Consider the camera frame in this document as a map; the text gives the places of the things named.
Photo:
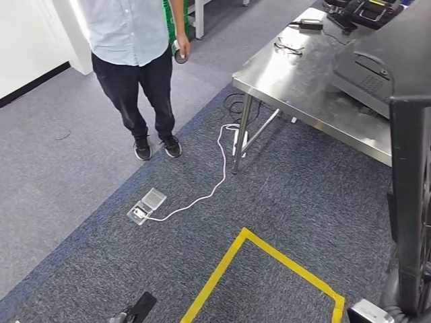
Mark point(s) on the person's hand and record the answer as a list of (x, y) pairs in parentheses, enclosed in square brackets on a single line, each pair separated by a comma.
[(183, 44)]

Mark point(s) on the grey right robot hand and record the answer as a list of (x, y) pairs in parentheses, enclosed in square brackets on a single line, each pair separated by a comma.
[(390, 294)]

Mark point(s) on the black plastic plate bracket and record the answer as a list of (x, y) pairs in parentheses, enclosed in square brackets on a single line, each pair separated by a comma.
[(409, 200)]

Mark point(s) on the stainless steel workbench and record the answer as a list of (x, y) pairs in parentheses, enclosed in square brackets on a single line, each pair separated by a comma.
[(286, 80)]

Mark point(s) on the green plastic crate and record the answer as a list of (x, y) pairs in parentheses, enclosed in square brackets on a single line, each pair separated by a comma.
[(168, 26)]

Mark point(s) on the white table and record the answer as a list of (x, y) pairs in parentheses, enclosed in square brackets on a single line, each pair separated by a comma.
[(199, 22)]

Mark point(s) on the person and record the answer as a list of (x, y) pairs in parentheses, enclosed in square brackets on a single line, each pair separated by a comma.
[(127, 35)]

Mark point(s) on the white power strip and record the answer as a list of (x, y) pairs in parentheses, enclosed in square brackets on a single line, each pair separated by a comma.
[(235, 147)]

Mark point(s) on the black-rimmed glasses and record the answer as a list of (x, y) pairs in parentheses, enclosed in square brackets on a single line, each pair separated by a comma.
[(289, 49)]

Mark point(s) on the metal floor socket box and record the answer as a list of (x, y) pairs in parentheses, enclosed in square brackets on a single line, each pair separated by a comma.
[(153, 198)]

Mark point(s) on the black power adapter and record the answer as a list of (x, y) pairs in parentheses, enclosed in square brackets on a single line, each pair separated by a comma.
[(311, 24)]

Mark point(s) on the yellow floor tape outline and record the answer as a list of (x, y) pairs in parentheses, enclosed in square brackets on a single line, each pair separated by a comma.
[(245, 234)]

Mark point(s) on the black phone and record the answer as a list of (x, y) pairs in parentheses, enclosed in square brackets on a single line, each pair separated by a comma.
[(342, 21)]

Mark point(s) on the black plastic engine cover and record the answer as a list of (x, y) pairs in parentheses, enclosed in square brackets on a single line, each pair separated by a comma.
[(363, 82)]

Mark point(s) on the black equipment case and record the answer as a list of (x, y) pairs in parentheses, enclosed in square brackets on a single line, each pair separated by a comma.
[(367, 15)]

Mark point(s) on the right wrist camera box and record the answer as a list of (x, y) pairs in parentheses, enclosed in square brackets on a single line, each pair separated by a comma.
[(367, 312)]

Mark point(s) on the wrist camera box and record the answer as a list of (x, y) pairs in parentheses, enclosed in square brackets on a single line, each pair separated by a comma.
[(367, 312), (143, 305)]

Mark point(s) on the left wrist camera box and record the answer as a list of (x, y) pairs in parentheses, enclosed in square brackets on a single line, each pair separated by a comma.
[(143, 305)]

